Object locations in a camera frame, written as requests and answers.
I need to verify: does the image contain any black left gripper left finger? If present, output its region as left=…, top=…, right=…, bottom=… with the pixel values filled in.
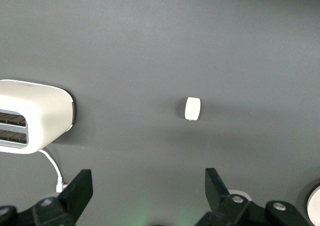
left=0, top=169, right=94, bottom=226

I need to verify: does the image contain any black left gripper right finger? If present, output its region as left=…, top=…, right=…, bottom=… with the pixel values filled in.
left=194, top=167, right=311, bottom=226

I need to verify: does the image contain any white steamed bun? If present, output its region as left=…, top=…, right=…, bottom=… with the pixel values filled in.
left=184, top=97, right=202, bottom=122

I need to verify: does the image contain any round beige plate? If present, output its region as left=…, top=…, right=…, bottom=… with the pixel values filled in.
left=306, top=184, right=320, bottom=223

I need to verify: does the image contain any cream white toaster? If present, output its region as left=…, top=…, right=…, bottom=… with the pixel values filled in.
left=0, top=79, right=77, bottom=155

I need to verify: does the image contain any white toaster power cable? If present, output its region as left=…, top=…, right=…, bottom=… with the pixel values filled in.
left=38, top=149, right=69, bottom=193

